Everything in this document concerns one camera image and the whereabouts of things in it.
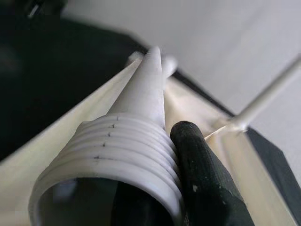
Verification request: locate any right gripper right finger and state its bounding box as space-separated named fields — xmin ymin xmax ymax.
xmin=169 ymin=120 xmax=254 ymax=226

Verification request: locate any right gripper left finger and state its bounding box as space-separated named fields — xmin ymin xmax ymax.
xmin=114 ymin=180 xmax=176 ymax=226

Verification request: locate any white plastic table top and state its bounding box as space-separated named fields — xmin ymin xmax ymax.
xmin=0 ymin=53 xmax=301 ymax=226

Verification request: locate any black tablecloth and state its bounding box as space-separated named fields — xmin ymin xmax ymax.
xmin=0 ymin=14 xmax=294 ymax=189

